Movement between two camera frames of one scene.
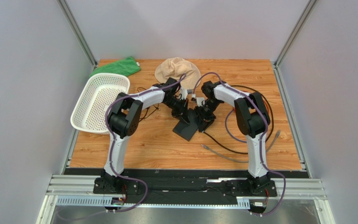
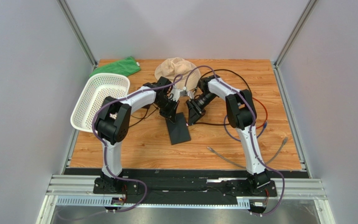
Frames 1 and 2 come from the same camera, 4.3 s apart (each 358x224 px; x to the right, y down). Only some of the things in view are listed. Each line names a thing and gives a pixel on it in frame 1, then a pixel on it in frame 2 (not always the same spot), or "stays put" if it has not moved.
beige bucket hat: [175, 67] stays put
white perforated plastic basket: [89, 115] stays put
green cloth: [127, 66] stays put
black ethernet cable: [272, 125] → [226, 70]
